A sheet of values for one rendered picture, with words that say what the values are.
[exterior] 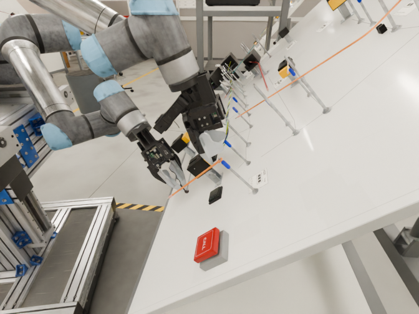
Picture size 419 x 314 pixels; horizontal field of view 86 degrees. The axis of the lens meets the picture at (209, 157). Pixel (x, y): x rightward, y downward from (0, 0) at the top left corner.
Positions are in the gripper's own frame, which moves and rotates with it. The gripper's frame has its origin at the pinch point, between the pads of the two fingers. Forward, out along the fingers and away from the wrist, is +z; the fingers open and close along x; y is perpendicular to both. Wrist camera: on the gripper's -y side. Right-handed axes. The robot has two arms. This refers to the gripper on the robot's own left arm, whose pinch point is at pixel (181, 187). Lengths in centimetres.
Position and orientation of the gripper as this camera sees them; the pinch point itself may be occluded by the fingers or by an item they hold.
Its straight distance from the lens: 66.2
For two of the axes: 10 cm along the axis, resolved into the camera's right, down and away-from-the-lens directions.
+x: 7.6, -6.0, 2.6
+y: 2.2, -1.4, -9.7
